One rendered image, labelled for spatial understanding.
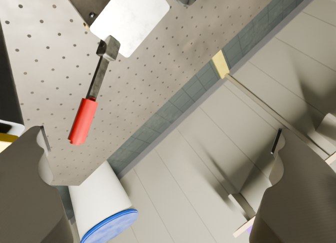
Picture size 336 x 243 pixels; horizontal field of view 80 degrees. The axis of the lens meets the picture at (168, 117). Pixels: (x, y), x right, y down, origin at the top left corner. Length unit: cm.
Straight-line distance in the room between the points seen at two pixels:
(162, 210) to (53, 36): 224
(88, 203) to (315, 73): 259
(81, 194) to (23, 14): 184
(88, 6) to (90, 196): 200
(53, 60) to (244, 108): 208
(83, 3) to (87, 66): 44
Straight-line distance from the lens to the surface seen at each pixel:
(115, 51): 28
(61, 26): 66
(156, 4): 29
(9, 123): 22
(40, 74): 72
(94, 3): 29
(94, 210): 213
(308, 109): 244
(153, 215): 266
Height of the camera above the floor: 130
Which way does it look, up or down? 32 degrees down
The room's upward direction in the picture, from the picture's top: 141 degrees clockwise
